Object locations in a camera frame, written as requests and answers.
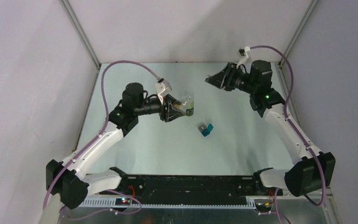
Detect clear pill bottle gold lid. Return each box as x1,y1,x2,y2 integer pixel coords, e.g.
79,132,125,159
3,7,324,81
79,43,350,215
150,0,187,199
172,95,194,112

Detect purple cable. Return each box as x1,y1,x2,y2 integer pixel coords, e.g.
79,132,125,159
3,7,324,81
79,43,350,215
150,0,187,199
42,60,163,211
249,45,327,224

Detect aluminium frame post left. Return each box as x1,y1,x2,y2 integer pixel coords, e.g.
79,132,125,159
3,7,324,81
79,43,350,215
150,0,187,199
59,0,101,70

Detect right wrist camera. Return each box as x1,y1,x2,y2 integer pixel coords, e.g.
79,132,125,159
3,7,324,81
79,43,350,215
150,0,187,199
236,46,251,68

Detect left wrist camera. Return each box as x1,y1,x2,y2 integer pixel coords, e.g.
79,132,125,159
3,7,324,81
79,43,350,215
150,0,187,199
155,78,172,105

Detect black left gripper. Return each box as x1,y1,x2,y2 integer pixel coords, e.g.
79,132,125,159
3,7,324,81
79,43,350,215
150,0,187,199
134,94,186,123

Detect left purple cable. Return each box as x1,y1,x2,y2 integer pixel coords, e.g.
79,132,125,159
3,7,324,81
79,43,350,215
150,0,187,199
42,60,163,211

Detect green lidded black jar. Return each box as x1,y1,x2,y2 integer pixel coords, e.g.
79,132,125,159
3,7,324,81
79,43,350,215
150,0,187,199
186,104,194,116

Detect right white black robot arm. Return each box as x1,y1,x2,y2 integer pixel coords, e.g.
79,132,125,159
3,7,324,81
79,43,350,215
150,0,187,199
205,60,336,196

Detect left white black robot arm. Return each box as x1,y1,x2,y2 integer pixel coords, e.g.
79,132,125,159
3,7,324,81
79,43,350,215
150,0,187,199
46,82,193,209

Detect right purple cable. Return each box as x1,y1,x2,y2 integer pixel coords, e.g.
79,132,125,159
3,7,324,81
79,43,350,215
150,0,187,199
249,45,327,224

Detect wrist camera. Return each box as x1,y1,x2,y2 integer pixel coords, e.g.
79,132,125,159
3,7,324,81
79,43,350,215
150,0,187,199
155,78,172,105
236,46,251,68

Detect aluminium frame post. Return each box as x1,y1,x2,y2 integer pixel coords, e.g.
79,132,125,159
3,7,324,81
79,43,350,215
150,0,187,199
283,0,321,59
59,0,101,70

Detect aluminium frame post right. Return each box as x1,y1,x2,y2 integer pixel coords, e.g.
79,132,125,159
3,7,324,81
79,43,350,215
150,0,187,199
283,0,321,59

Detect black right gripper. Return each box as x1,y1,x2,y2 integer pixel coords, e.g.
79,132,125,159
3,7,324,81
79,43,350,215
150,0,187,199
206,62,256,95

